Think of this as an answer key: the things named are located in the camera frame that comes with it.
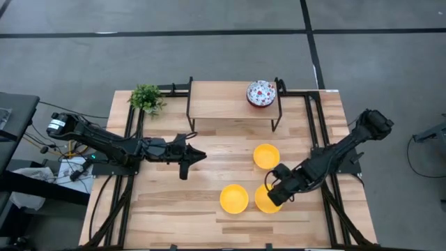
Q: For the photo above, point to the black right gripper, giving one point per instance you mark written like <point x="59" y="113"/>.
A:
<point x="285" y="179"/>

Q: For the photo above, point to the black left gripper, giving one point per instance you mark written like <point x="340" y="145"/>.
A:
<point x="167" y="151"/>

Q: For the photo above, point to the yellow mini bowl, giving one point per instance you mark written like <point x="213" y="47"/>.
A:
<point x="265" y="206"/>
<point x="266" y="156"/>
<point x="234" y="198"/>

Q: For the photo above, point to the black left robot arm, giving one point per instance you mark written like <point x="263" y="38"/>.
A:
<point x="97" y="139"/>

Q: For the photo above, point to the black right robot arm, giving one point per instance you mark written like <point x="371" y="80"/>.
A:
<point x="334" y="153"/>

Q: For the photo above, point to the wooden shelf with black legs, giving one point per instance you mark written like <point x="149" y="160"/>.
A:
<point x="223" y="101"/>

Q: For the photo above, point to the small green potted plant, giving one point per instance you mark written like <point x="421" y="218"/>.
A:
<point x="147" y="97"/>

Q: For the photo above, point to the white box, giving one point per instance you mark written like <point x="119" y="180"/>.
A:
<point x="66" y="174"/>

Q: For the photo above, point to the black furniture board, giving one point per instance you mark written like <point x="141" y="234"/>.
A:
<point x="42" y="188"/>

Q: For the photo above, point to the grey metal stand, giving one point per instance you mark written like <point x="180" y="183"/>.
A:
<point x="435" y="132"/>

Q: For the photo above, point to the white crumpled cloth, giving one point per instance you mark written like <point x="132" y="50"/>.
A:
<point x="24" y="204"/>

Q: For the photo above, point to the black desk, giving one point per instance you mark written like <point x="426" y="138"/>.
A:
<point x="17" y="111"/>

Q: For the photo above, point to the black aluminium table frame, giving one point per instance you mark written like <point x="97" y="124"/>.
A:
<point x="299" y="93"/>

